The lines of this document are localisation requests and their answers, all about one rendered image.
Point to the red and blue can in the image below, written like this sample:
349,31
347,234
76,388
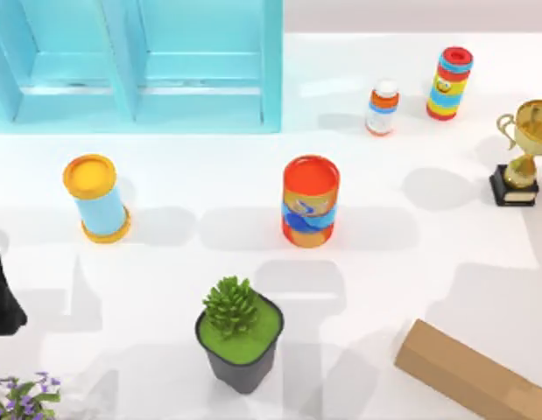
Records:
310,205

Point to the green plant in black pot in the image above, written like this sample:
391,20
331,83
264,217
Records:
240,337

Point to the white and orange bottle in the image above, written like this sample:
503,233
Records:
381,111

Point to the light blue rack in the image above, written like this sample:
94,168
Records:
200,65

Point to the yellow and blue can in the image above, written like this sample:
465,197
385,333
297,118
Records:
99,205

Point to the striped red yellow blue can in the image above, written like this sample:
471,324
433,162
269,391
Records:
448,87

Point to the brown cardboard box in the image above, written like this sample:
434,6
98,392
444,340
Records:
467,372

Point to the gold trophy on black base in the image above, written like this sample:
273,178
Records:
522,153

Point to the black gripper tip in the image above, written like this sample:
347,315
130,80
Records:
1,297

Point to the purple flowering plant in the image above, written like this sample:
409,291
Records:
21,398

